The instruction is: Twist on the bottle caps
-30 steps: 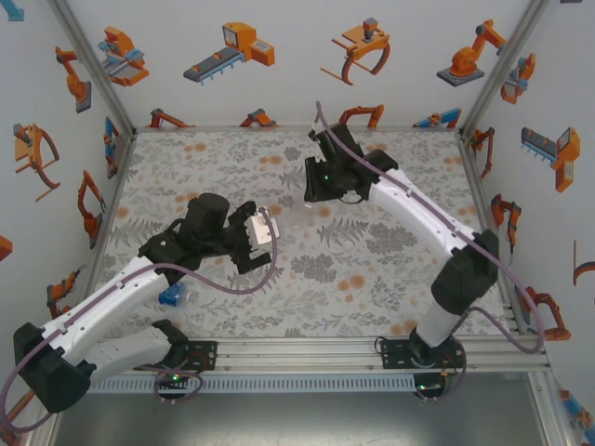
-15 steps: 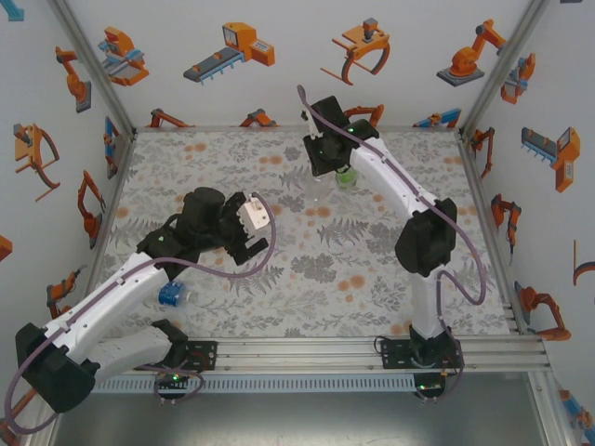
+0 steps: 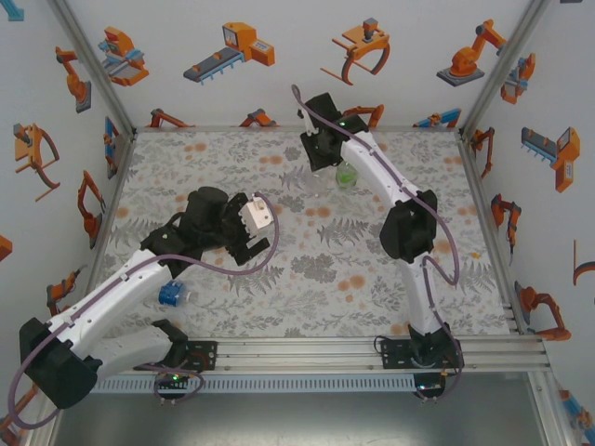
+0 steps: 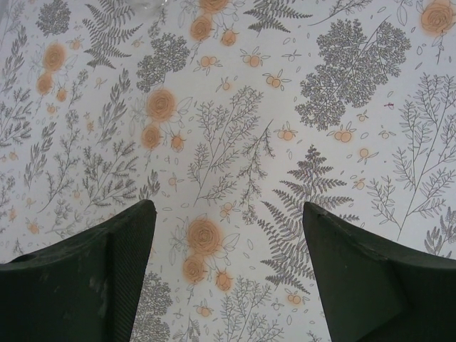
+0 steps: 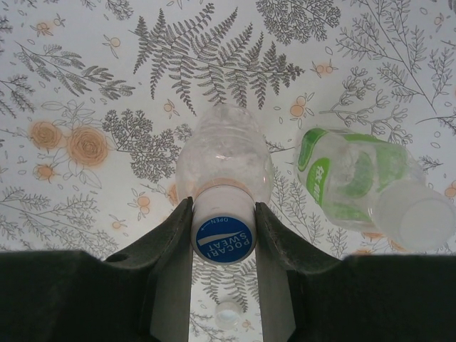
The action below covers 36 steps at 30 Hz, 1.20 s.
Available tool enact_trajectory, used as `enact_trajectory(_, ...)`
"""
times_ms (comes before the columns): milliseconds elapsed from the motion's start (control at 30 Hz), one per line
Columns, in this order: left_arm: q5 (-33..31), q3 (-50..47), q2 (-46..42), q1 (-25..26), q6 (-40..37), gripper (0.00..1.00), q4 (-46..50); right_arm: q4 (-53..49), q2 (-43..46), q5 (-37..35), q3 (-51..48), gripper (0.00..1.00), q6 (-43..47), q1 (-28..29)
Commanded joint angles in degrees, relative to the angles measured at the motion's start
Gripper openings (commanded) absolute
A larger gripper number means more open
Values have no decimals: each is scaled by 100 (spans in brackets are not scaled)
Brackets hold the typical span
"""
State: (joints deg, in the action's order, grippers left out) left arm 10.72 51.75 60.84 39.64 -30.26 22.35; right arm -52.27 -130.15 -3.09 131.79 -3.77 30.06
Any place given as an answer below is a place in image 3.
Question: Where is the clear bottle with green label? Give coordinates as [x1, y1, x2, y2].
[334, 159, 361, 191]

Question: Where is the clear bottle with blue label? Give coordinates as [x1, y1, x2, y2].
[157, 280, 202, 308]

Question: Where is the floral patterned table cover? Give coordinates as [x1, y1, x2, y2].
[90, 129, 520, 340]

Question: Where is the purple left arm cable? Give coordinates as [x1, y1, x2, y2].
[8, 192, 281, 428]

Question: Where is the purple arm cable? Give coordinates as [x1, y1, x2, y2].
[8, 192, 281, 428]
[290, 83, 468, 404]

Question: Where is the aluminium frame rail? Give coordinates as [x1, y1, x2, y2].
[457, 132, 529, 334]
[85, 132, 139, 292]
[134, 124, 464, 135]

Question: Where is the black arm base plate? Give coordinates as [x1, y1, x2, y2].
[184, 340, 219, 372]
[377, 337, 417, 369]

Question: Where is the slotted aluminium base rail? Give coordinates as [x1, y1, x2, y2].
[99, 337, 549, 373]

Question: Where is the perforated grey cable duct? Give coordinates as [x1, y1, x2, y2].
[99, 374, 417, 395]

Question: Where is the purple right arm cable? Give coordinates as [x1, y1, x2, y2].
[290, 83, 468, 404]

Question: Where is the aluminium frame post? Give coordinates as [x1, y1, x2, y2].
[46, 0, 139, 136]
[527, 371, 571, 446]
[457, 0, 554, 138]
[22, 411, 61, 446]

